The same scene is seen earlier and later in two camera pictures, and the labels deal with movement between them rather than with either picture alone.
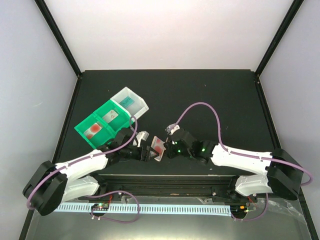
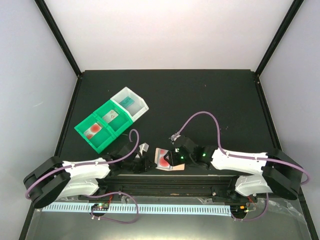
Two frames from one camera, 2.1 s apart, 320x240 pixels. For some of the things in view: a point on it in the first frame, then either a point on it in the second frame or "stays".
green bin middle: x=114 y=115 stays
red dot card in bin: x=93 y=130 stays
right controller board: x=239 y=209 stays
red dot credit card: x=158 y=146 → x=162 y=163
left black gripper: x=146 y=156 → x=145 y=167
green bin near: x=95 y=131 stays
